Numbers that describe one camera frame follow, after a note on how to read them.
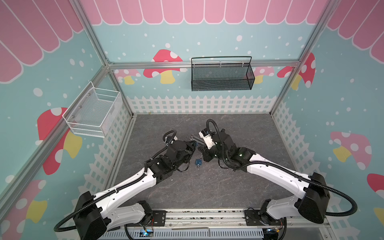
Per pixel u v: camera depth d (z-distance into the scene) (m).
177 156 0.55
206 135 0.65
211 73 0.97
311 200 0.39
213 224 0.74
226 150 0.56
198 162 0.93
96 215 0.39
